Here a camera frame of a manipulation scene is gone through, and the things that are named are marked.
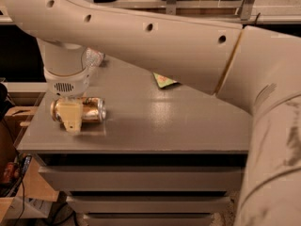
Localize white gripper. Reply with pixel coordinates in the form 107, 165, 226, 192
44, 69, 89, 133

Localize orange soda can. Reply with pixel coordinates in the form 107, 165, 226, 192
50, 97, 106, 123

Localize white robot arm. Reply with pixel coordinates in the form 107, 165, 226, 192
6, 0, 301, 226

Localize clear plastic water bottle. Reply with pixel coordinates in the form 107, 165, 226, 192
82, 48, 105, 75

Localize green snack pouch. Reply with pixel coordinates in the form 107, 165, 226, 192
153, 73, 177, 89

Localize cardboard box left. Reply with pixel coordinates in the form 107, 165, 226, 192
0, 106, 59, 223

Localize grey drawer cabinet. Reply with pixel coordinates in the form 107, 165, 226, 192
18, 57, 251, 226

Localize metal shelf frame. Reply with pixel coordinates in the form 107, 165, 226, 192
0, 0, 301, 25

